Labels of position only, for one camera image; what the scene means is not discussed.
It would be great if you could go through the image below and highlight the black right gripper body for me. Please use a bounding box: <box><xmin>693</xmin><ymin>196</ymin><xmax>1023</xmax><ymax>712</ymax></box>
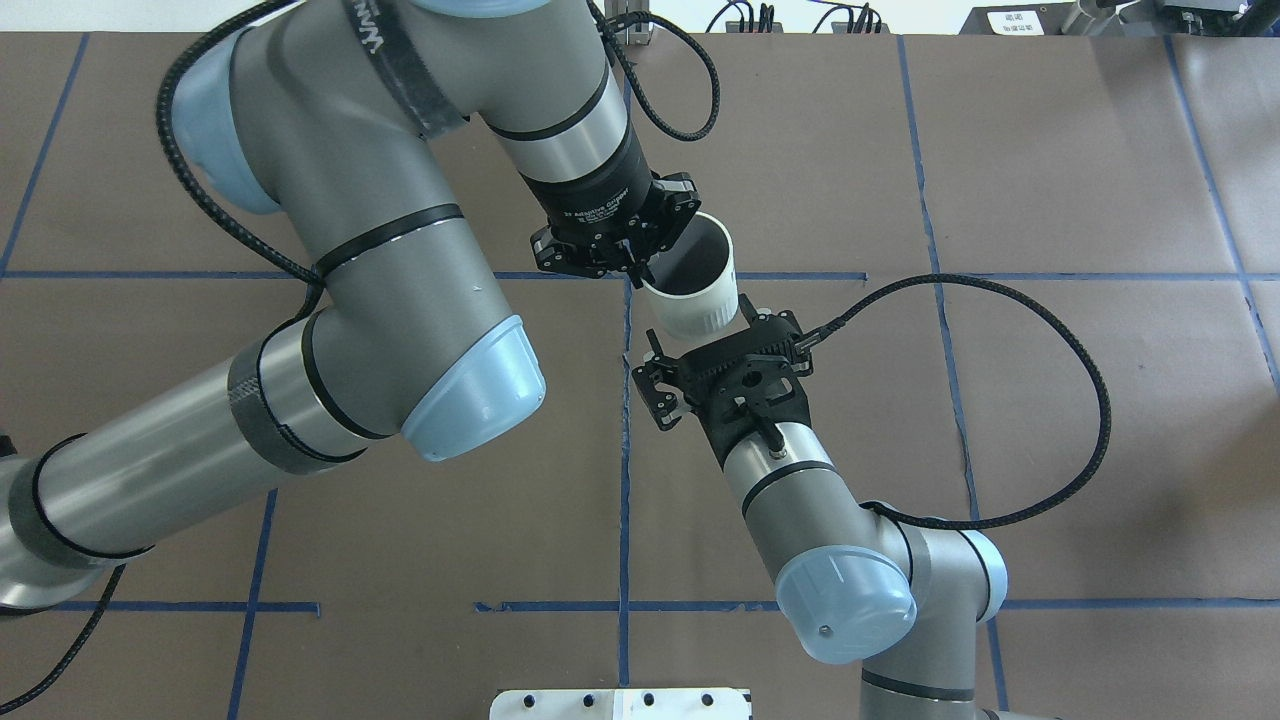
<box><xmin>632</xmin><ymin>295</ymin><xmax>812</xmax><ymax>451</ymax></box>

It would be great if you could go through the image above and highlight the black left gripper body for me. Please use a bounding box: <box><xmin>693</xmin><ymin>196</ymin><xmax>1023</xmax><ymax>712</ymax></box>
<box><xmin>529</xmin><ymin>172</ymin><xmax>701</xmax><ymax>279</ymax></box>

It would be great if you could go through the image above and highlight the white ribbed ceramic mug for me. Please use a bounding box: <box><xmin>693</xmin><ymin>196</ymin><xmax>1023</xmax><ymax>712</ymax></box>
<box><xmin>643</xmin><ymin>211</ymin><xmax>739</xmax><ymax>343</ymax></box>

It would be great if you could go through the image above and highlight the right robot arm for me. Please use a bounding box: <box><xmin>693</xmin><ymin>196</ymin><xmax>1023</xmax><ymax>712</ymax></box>
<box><xmin>632</xmin><ymin>299</ymin><xmax>1009</xmax><ymax>719</ymax></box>

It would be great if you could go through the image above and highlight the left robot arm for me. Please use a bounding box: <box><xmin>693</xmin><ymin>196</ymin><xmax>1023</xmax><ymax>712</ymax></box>
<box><xmin>3</xmin><ymin>1</ymin><xmax>700</xmax><ymax>619</ymax></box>

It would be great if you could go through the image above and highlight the white metal mounting base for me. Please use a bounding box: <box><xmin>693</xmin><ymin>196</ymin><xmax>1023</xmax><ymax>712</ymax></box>
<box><xmin>489</xmin><ymin>687</ymin><xmax>754</xmax><ymax>719</ymax></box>

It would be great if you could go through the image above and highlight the black braided right cable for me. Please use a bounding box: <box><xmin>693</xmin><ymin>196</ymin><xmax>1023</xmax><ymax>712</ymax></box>
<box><xmin>796</xmin><ymin>274</ymin><xmax>1114</xmax><ymax>530</ymax></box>

